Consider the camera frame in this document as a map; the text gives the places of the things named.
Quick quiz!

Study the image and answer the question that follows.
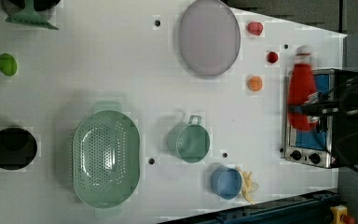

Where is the blue cup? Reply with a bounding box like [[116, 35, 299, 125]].
[[210, 165, 242, 200]]

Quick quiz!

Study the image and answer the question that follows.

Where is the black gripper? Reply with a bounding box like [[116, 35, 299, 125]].
[[288, 77, 358, 133]]

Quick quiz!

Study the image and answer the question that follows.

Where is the green stand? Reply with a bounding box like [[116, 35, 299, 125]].
[[6, 0, 58, 30]]

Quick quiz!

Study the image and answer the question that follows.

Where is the pink and green fruit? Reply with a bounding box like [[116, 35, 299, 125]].
[[246, 21, 264, 36]]

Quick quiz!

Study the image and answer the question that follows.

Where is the green lime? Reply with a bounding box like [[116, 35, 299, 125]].
[[0, 53, 18, 77]]

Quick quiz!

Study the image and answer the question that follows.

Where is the yellow emergency stop button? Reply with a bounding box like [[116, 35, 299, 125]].
[[330, 205, 356, 224]]

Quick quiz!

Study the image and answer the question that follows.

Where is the red ketchup bottle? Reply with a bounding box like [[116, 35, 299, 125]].
[[287, 46, 318, 132]]

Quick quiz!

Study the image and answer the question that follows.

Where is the black cylinder post upper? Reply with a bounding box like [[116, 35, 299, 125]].
[[7, 0, 61, 11]]

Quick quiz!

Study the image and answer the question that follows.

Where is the green metal cup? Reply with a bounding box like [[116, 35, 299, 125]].
[[167, 115, 210, 163]]

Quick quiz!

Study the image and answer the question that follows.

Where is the blue crate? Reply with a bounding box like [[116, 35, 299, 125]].
[[159, 190, 340, 224]]

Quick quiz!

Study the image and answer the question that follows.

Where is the peeled banana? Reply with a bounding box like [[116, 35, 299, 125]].
[[236, 167, 258, 204]]

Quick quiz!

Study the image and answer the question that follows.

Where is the green oval strainer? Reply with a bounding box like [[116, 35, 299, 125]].
[[72, 101, 140, 217]]

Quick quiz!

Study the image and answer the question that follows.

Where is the grey round plate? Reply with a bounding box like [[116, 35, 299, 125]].
[[178, 0, 241, 76]]

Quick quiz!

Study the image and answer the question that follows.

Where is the orange fruit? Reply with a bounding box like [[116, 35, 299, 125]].
[[248, 76, 263, 91]]

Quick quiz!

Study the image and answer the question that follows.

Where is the black toaster oven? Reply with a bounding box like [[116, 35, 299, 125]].
[[282, 68, 358, 169]]

